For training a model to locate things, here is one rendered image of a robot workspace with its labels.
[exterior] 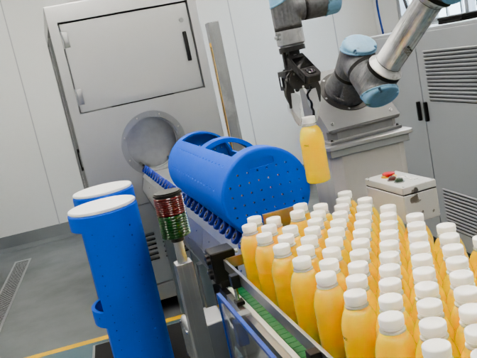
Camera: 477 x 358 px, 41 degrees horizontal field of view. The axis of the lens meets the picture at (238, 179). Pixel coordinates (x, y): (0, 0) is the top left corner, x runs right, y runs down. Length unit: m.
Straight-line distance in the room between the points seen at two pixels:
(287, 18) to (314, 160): 0.38
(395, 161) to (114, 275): 1.16
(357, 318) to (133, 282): 1.60
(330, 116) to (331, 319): 1.13
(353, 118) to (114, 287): 1.14
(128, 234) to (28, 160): 4.53
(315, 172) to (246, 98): 5.39
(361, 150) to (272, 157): 0.41
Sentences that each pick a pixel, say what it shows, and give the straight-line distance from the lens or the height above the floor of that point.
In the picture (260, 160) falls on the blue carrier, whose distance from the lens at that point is 1.88.
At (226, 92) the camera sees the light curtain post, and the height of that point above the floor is 1.34.
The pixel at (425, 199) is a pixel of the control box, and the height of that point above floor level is 1.05.
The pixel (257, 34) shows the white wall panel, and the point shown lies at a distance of 7.12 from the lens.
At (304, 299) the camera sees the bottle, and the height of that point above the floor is 1.00.
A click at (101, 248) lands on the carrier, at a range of 2.53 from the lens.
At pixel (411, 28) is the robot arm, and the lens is 1.98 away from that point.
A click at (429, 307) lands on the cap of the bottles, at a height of 1.08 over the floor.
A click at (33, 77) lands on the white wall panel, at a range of 6.95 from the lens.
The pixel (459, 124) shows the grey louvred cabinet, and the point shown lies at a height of 0.89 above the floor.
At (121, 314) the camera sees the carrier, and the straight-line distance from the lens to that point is 2.61.
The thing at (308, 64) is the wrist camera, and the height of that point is 1.45.
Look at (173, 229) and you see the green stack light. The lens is 1.34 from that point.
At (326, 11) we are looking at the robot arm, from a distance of 1.75.
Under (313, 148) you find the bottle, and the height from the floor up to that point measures 1.23.
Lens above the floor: 1.51
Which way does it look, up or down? 11 degrees down
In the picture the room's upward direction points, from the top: 12 degrees counter-clockwise
